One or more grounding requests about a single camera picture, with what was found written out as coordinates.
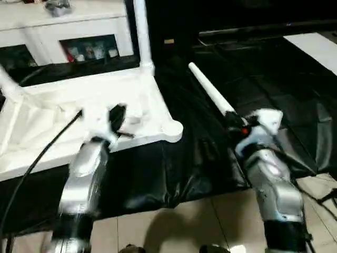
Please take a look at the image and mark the white plastic table top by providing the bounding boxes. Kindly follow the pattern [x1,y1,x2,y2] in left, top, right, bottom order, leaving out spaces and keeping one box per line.
[0,63,184,183]

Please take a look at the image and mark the white plastic table leg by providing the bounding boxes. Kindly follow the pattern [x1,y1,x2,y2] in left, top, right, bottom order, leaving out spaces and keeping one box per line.
[0,66,26,101]
[133,0,156,75]
[188,62,235,115]

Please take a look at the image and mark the toy figures behind cabinet glass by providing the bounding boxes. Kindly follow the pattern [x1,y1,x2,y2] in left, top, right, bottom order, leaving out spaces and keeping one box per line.
[61,37,120,62]

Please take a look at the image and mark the black work mat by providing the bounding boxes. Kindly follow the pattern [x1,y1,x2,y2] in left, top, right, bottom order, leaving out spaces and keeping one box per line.
[0,34,337,233]

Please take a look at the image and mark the black tv cabinet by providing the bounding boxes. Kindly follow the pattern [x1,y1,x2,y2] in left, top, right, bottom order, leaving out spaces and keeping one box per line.
[145,0,337,49]

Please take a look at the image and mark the silver right leg black foot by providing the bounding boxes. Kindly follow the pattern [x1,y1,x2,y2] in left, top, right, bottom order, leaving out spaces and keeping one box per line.
[200,244,228,253]

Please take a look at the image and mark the silver leg black foot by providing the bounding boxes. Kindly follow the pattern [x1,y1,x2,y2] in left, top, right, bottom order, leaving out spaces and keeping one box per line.
[200,244,228,253]
[118,245,146,253]

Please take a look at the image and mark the white cabinet with glass doors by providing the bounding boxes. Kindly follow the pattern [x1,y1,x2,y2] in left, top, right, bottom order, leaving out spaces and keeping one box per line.
[0,0,135,68]

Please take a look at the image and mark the grey plush toy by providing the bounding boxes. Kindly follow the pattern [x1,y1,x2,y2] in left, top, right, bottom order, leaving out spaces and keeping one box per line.
[45,0,72,14]

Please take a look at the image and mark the silver left leg black foot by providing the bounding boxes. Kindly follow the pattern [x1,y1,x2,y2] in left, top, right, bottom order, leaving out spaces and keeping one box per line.
[118,245,146,253]

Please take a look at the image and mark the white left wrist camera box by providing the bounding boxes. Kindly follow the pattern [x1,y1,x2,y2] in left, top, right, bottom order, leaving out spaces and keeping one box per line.
[79,108,114,147]

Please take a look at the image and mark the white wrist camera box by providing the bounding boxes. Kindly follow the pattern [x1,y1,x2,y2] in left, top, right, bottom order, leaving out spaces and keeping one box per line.
[244,109,284,151]
[79,108,114,147]

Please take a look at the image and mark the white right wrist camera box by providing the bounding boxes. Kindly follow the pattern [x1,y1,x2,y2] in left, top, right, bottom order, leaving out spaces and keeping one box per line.
[244,109,284,151]

